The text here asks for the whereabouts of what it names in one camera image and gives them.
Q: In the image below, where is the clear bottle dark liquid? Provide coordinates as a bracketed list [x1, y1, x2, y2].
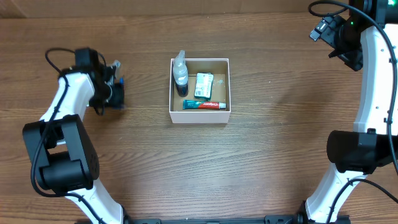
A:
[172, 50, 188, 97]

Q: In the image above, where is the red green toothpaste tube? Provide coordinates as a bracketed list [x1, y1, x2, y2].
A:
[182, 100, 226, 110]

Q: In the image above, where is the green white soap bar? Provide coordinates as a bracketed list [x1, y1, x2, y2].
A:
[194, 73, 214, 101]

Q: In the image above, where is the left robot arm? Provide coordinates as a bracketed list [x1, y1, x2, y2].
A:
[22, 47, 131, 223]

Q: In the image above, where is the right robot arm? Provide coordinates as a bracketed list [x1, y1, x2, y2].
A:
[287, 0, 397, 223]

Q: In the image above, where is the white cardboard box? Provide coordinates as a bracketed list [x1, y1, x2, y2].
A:
[169, 58, 231, 124]

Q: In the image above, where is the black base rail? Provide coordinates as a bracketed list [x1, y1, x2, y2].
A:
[124, 214, 351, 224]

